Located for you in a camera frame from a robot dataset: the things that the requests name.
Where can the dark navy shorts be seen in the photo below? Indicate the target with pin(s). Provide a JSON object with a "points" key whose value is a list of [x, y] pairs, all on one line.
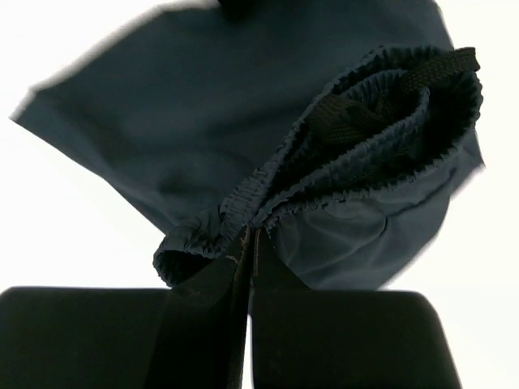
{"points": [[329, 124]]}

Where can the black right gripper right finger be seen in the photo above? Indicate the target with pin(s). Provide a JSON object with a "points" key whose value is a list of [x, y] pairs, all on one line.
{"points": [[305, 338]]}

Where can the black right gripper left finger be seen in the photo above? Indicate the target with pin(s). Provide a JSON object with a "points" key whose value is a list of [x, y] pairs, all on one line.
{"points": [[191, 336]]}

